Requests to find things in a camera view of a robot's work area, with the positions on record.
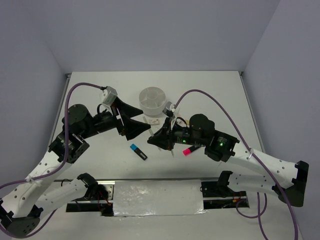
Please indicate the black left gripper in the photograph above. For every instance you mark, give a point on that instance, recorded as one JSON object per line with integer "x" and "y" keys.
{"x": 131, "y": 128}

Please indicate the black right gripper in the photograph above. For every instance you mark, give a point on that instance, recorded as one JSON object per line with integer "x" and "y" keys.
{"x": 163, "y": 138}

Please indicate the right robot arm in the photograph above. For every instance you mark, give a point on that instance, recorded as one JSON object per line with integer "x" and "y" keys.
{"x": 283, "y": 179}

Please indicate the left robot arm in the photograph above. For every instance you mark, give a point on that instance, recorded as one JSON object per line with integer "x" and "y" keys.
{"x": 22, "y": 209}

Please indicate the white boxed eraser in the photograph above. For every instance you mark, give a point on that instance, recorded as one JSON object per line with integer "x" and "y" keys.
{"x": 154, "y": 122}

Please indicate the blue capped black highlighter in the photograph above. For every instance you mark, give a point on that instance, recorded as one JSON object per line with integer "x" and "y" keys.
{"x": 138, "y": 151}

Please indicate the pink capped black highlighter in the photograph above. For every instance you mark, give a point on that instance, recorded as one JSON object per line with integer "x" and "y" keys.
{"x": 190, "y": 150}

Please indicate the white round divided organizer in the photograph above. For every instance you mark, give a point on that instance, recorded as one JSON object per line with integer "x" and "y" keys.
{"x": 152, "y": 101}

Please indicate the silver foil covered plate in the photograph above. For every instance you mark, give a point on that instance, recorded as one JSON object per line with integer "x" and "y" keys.
{"x": 157, "y": 198}

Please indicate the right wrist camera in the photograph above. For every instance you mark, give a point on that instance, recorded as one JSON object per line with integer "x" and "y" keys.
{"x": 168, "y": 108}

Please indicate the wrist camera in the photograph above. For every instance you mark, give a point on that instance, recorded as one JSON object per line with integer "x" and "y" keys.
{"x": 108, "y": 96}
{"x": 168, "y": 108}

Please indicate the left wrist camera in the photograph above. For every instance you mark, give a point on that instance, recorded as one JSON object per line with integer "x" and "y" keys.
{"x": 108, "y": 96}

